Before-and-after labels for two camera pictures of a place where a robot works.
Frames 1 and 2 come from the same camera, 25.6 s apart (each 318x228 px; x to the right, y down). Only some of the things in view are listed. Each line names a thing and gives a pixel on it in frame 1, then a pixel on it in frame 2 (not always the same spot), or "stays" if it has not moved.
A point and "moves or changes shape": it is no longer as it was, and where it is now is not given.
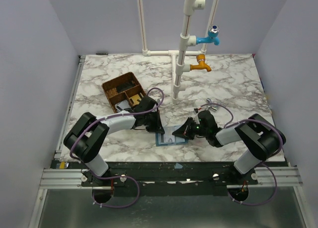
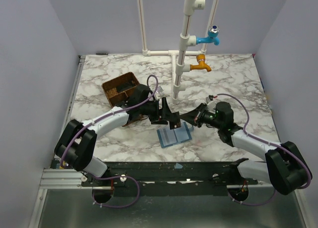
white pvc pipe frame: x=187 y=40 stays
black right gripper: x=193 y=128 → x=198 y=115
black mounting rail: x=170 y=176 stays
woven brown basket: x=121 y=89 stays
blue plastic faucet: x=212 y=37 stays
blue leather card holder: x=167 y=138 moves or changes shape
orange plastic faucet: x=200 y=58 stays
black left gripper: x=154 y=121 → x=162 y=111
